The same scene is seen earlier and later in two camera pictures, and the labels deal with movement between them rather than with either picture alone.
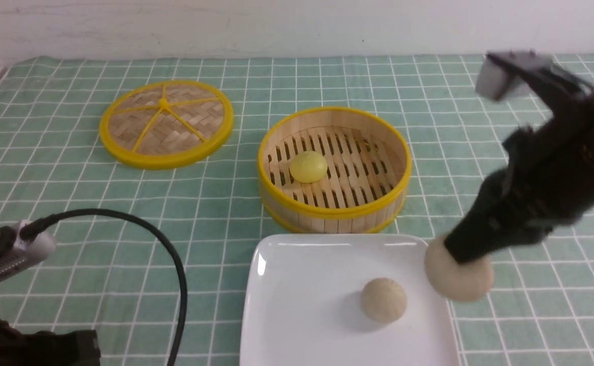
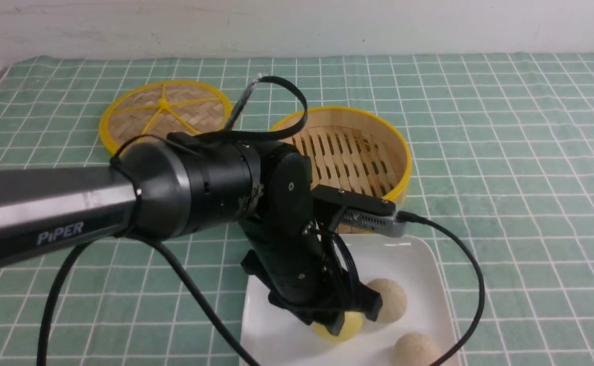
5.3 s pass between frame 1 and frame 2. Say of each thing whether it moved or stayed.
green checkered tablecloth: stayed
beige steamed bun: stayed
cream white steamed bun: moved
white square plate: stayed
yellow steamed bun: moved
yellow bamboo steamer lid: stayed
